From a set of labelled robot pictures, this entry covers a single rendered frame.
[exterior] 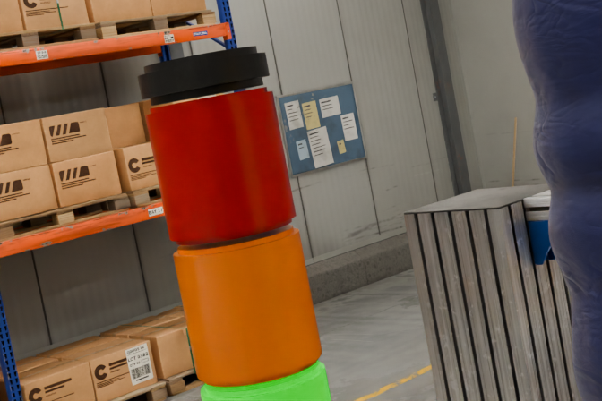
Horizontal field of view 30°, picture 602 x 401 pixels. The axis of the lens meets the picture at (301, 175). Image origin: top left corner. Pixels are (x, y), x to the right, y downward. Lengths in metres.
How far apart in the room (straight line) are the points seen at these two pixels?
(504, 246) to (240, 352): 1.78
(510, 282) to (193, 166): 1.81
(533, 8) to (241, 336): 0.93
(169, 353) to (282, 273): 9.19
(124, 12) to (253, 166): 9.15
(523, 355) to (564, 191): 0.93
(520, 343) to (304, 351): 1.81
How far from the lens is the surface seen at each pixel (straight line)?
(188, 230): 0.42
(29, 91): 10.46
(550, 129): 1.32
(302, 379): 0.43
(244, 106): 0.41
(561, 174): 1.33
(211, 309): 0.42
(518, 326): 2.22
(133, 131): 10.00
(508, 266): 2.19
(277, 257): 0.42
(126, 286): 10.87
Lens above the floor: 2.32
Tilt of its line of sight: 4 degrees down
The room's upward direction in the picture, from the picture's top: 11 degrees counter-clockwise
